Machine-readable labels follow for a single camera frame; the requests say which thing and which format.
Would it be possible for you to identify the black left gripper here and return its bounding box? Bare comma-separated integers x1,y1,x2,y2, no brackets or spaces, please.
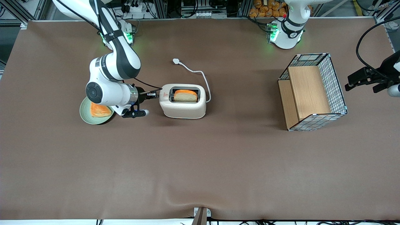
345,50,400,92

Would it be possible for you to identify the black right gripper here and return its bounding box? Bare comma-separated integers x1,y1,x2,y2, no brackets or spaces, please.
137,88,160,105

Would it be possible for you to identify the aluminium frame post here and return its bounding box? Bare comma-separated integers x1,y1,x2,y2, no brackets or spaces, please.
373,0,400,24
155,0,168,18
237,0,252,18
0,0,47,27

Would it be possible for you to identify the small green-lit electronics box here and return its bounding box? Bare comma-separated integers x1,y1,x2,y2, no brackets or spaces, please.
267,23,279,43
125,23,136,44

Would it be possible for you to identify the bag of orange bread rolls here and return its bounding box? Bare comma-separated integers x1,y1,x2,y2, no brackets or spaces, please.
248,0,288,18

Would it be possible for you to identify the metal table clamp bracket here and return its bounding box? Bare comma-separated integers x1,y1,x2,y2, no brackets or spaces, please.
193,207,212,225

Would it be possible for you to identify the triangular orange toast piece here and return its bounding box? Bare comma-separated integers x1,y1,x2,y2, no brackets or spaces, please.
90,102,112,118

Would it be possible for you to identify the thick black left wrist cable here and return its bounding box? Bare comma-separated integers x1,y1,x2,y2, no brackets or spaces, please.
356,17,400,78

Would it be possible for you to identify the white power strip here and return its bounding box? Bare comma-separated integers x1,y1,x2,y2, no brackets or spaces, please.
187,12,227,18
121,0,145,13

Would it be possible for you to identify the wire rack with wooden shelves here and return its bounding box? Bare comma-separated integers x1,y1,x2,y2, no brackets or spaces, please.
277,53,348,132

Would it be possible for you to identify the white toaster power cord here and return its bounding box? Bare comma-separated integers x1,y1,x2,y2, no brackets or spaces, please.
172,58,211,103

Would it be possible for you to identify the pale green plate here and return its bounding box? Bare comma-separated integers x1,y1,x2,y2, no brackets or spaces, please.
79,96,115,125

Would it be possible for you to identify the bread slice with orange crust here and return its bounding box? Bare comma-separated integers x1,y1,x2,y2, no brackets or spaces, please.
174,90,198,103

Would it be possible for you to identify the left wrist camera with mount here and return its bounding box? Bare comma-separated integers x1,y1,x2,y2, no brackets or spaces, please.
373,82,400,98

